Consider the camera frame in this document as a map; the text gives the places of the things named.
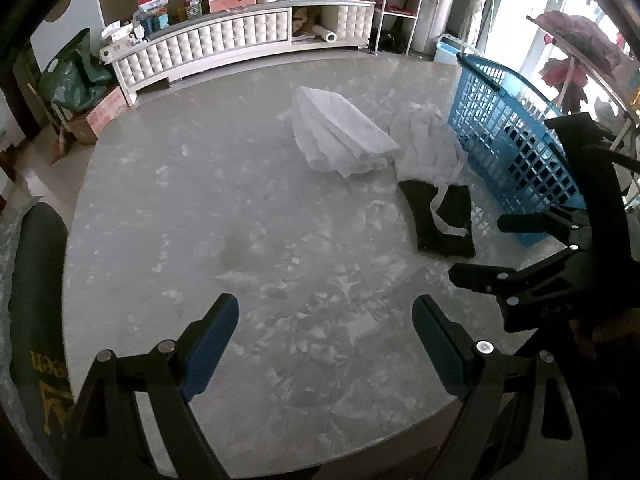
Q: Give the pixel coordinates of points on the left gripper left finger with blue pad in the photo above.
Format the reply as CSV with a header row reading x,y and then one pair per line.
x,y
204,342

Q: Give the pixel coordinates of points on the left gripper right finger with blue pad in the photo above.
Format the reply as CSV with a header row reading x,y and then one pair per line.
x,y
450,348

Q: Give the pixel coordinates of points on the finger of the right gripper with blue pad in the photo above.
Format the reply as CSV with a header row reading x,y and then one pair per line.
x,y
496,281
551,221

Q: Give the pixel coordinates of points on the black cloth with white strap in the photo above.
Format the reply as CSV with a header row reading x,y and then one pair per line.
x,y
441,216

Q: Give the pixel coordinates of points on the blue plastic laundry basket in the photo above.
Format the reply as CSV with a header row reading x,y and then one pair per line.
x,y
490,97

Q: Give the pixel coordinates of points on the white fluffy cloth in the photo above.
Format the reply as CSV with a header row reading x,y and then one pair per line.
x,y
430,151

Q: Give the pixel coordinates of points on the white quilted towel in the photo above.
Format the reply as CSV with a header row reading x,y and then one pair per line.
x,y
334,135

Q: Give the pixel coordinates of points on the black plush toy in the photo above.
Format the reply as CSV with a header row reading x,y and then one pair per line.
x,y
534,165

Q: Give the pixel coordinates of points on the drying rack with clothes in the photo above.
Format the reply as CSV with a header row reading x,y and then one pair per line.
x,y
591,55

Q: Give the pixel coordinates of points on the dark chair with lace cover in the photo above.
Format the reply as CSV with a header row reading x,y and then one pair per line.
x,y
35,388

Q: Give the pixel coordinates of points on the blue white storage bin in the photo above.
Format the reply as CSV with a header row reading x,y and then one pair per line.
x,y
448,47

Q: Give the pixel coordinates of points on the pink cardboard box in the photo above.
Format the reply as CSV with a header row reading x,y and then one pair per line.
x,y
87,127

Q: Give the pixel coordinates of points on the broom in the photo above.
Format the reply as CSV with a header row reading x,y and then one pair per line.
x,y
64,139

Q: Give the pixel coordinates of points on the white metal shelf rack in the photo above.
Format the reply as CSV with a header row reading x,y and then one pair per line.
x,y
400,7

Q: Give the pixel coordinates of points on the white paper roll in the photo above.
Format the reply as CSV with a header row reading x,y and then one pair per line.
x,y
323,33

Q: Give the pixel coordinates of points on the white tufted tv cabinet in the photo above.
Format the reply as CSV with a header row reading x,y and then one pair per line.
x,y
224,38

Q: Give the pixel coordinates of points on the green plastic bag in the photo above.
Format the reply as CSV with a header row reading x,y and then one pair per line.
x,y
75,79

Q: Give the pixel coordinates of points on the pink drawer box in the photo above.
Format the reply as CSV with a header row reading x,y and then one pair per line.
x,y
215,6

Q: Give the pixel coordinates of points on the red white box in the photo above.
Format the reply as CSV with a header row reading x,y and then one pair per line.
x,y
149,6

